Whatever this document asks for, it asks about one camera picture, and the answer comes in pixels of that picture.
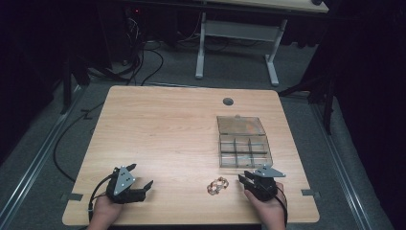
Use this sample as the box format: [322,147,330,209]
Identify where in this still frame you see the small copper rings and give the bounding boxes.
[206,176,230,196]

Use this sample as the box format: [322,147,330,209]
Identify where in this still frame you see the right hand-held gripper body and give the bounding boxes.
[250,165,286,202]

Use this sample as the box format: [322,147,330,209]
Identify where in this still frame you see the white metal frame desk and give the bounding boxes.
[194,0,330,87]

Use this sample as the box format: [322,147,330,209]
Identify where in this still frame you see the clear plastic compartment box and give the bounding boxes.
[216,115,274,170]

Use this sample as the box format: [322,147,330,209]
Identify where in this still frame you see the black metal stand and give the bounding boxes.
[59,47,128,116]

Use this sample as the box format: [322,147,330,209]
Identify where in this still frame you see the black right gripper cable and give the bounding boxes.
[274,185,289,228]

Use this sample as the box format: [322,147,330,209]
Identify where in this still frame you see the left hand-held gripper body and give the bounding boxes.
[105,166,146,205]

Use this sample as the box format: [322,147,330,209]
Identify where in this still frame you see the bundle of black cables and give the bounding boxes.
[119,8,166,87]

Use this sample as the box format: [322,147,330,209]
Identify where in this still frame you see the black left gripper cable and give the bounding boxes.
[87,173,114,222]

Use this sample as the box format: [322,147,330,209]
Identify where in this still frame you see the black floor cable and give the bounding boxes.
[53,101,107,184]

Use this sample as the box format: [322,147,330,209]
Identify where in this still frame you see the person's left hand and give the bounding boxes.
[87,195,124,230]

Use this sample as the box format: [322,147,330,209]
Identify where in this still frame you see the black tripod stand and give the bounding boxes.
[277,60,341,136]

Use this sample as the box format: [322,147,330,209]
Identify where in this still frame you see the person's right hand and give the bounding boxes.
[243,182,287,230]

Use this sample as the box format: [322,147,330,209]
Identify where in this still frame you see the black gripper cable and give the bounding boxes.
[274,185,289,228]
[87,173,114,222]

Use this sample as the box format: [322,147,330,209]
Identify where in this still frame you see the metal floor rail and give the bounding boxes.
[0,85,88,222]
[309,103,375,230]

